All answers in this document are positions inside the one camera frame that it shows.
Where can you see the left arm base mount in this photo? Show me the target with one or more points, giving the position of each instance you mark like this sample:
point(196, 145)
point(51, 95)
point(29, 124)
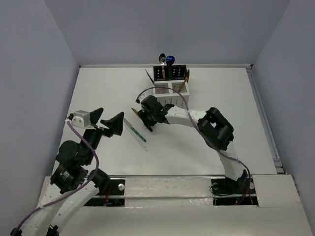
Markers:
point(112, 197)

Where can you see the silver spoon pink handle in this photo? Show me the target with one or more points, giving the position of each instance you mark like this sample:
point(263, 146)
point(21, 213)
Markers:
point(162, 60)

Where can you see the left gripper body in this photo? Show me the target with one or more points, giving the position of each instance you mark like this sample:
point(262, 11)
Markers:
point(102, 128)

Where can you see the silver knife pink handle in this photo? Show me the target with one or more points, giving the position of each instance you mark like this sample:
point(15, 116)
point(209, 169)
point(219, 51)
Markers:
point(151, 79)

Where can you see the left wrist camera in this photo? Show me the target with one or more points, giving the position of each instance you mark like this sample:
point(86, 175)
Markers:
point(80, 119)

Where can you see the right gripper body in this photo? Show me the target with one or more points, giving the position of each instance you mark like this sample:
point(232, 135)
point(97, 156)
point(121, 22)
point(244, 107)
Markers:
point(147, 117)

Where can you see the black utensil container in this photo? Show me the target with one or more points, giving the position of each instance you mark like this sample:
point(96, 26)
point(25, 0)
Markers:
point(168, 73)

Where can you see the white utensil container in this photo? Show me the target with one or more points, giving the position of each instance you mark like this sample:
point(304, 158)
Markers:
point(167, 92)

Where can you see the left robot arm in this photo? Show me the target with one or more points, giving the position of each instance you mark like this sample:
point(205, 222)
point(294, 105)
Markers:
point(78, 179)

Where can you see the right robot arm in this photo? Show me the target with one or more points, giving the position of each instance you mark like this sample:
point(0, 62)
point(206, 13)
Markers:
point(213, 127)

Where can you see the silver knife teal handle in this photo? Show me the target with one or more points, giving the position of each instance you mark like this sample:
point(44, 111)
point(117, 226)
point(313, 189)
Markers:
point(134, 130)

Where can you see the gold fork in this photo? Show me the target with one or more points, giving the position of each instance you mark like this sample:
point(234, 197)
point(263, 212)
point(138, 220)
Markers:
point(185, 80)

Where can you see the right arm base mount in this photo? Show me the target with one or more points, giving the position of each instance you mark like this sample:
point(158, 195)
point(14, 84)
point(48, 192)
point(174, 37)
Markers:
point(222, 196)

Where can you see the purple spoon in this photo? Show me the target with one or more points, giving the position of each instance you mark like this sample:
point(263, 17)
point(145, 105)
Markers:
point(173, 60)

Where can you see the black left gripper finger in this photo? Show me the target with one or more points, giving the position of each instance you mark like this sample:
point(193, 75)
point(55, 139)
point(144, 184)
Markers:
point(95, 115)
point(114, 126)

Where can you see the blue spoon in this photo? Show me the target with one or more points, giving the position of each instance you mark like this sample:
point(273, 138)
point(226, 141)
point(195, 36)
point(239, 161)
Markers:
point(169, 60)

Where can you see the white chopstick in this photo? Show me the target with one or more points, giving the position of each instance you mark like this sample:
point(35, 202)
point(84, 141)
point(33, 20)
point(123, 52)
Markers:
point(139, 141)

